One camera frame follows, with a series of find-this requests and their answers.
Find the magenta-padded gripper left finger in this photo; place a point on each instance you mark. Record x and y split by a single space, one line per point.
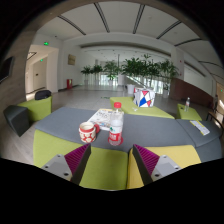
78 160

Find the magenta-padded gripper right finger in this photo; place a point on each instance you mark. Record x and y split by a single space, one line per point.
148 160

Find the clear red-capped water bottle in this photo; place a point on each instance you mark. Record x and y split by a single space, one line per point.
116 128

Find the red floral mug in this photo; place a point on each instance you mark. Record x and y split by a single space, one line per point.
87 134

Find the large lime green low table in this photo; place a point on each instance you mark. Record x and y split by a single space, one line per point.
150 112

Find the white printed magazine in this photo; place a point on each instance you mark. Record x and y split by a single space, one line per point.
100 117

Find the small lime green low table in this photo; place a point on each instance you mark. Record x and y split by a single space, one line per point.
189 116

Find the yellow-edged booklet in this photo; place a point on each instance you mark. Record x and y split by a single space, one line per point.
200 127

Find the white red blue geometric cube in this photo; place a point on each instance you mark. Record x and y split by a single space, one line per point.
144 98

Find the lime green cube seat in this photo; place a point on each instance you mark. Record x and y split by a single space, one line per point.
36 109

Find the small clear drink bottle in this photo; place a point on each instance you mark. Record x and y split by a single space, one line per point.
187 105

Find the black bag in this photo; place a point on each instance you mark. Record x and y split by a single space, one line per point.
43 95

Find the dark grey cube seat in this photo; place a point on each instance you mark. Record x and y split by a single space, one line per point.
16 120

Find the red fire extinguisher cabinet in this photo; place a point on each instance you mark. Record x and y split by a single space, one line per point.
69 84

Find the long wooden bench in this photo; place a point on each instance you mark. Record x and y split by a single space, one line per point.
214 116

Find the group of potted plants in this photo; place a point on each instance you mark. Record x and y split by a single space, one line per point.
140 68

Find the green exit sign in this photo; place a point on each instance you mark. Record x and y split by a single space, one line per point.
46 43

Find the yellow wall plaque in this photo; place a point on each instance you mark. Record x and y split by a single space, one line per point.
71 59

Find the black wall screen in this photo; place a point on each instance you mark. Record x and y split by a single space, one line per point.
6 69

